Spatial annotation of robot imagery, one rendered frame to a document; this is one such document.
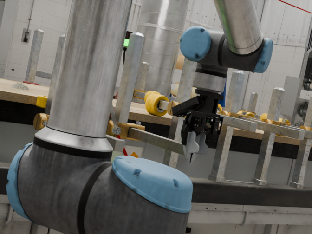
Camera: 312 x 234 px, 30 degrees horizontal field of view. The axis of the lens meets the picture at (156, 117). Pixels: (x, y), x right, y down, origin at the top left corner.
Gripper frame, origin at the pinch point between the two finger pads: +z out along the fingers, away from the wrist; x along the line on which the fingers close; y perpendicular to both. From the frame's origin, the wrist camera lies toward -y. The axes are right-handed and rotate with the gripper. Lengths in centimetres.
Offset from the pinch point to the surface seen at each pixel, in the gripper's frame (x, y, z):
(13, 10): 262, -733, -93
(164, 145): -1.5, -10.1, -1.6
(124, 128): -3.4, -28.8, -3.2
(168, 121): 29, -46, -6
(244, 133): 72, -46, -7
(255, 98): 178, -139, -25
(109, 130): -8.5, -29.6, -1.8
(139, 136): -1.5, -23.0, -1.9
